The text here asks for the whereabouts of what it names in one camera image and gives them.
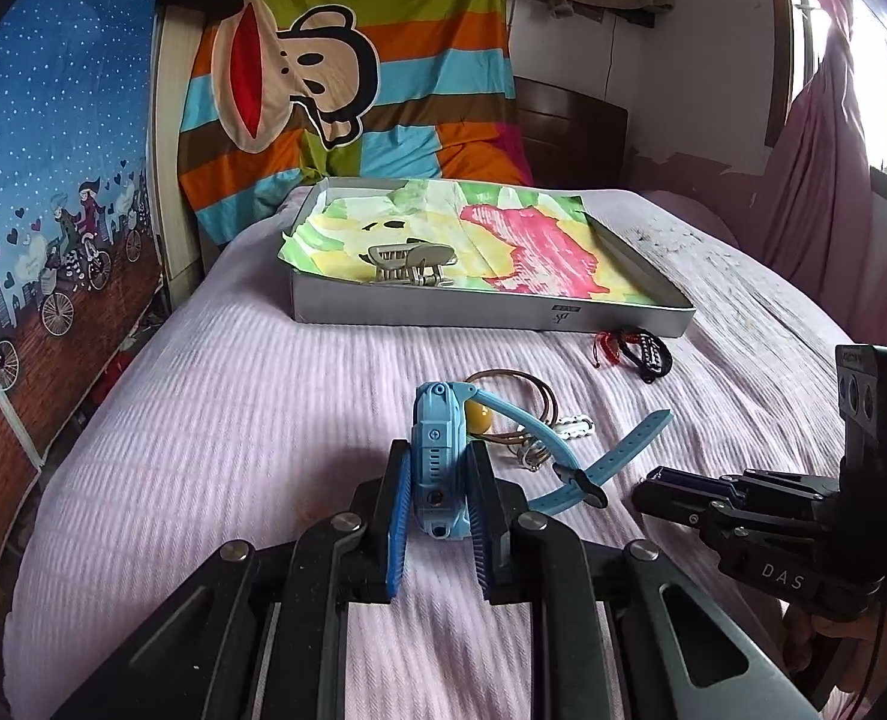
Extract silver ring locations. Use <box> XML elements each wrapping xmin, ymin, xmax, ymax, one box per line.
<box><xmin>515</xmin><ymin>440</ymin><xmax>554</xmax><ymax>473</ymax></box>

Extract blue kids smartwatch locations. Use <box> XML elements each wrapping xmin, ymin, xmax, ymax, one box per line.
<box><xmin>411</xmin><ymin>382</ymin><xmax>672</xmax><ymax>539</ymax></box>

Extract black white braided bracelet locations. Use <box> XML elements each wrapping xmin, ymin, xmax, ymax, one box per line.
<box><xmin>618</xmin><ymin>326</ymin><xmax>675</xmax><ymax>386</ymax></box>

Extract red string bead bracelet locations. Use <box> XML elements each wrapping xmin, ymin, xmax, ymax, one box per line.
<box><xmin>591</xmin><ymin>328</ymin><xmax>627</xmax><ymax>371</ymax></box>

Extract person's right hand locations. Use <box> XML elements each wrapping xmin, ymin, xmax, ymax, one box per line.
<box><xmin>781</xmin><ymin>601</ymin><xmax>887</xmax><ymax>694</ymax></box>

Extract pink bed sheet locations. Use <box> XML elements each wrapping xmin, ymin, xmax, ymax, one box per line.
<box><xmin>2</xmin><ymin>190</ymin><xmax>845</xmax><ymax>718</ymax></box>

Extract colourful cartoon towel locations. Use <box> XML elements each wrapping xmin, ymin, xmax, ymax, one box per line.
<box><xmin>279</xmin><ymin>179</ymin><xmax>655</xmax><ymax>305</ymax></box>

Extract pink pillow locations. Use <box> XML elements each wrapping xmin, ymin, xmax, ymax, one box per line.
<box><xmin>644</xmin><ymin>190</ymin><xmax>739</xmax><ymax>247</ymax></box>

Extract pink curtain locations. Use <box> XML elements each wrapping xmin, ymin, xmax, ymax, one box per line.
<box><xmin>747</xmin><ymin>0</ymin><xmax>887</xmax><ymax>344</ymax></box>

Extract dark wooden headboard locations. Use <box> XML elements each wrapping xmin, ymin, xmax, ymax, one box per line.
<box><xmin>515</xmin><ymin>76</ymin><xmax>629</xmax><ymax>190</ymax></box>

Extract blue fabric wardrobe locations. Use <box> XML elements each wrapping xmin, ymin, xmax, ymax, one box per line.
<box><xmin>0</xmin><ymin>0</ymin><xmax>160</xmax><ymax>559</ymax></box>

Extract window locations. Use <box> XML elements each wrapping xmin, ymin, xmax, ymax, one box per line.
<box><xmin>790</xmin><ymin>0</ymin><xmax>887</xmax><ymax>174</ymax></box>

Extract striped monkey blanket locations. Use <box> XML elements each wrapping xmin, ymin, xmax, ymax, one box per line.
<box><xmin>178</xmin><ymin>0</ymin><xmax>533</xmax><ymax>245</ymax></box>

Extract black right camera box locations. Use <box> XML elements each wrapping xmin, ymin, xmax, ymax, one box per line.
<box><xmin>835</xmin><ymin>343</ymin><xmax>887</xmax><ymax>497</ymax></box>

